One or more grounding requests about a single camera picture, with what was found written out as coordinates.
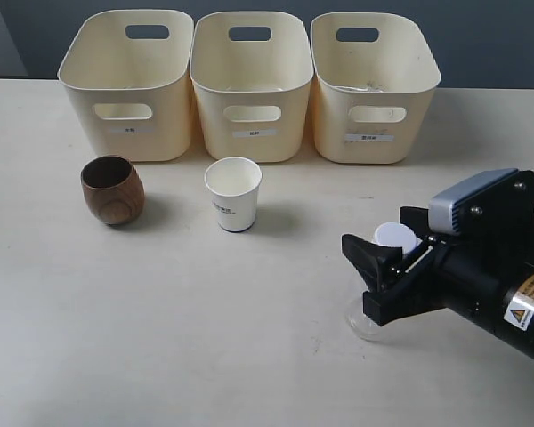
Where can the right cream plastic bin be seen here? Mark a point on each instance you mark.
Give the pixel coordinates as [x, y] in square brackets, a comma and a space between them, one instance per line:
[375, 77]

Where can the middle cream plastic bin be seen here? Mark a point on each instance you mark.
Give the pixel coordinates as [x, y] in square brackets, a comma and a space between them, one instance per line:
[251, 72]

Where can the white paper cup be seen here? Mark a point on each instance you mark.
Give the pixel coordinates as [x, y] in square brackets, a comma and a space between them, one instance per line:
[233, 183]

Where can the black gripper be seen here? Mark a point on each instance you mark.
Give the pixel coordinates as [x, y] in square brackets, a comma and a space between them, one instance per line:
[470, 272]

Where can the cream plastic bin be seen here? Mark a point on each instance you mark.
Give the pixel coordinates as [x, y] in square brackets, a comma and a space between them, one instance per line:
[126, 74]
[251, 72]
[375, 77]

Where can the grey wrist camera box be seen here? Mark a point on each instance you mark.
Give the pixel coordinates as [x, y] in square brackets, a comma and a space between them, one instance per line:
[444, 208]

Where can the left cream plastic bin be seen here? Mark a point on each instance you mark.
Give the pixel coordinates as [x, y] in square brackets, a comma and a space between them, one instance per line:
[126, 74]

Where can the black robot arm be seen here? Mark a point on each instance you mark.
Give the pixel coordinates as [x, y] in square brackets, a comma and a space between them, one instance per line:
[514, 322]

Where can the brown wooden cup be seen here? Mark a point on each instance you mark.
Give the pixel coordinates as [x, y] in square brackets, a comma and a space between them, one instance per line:
[113, 190]

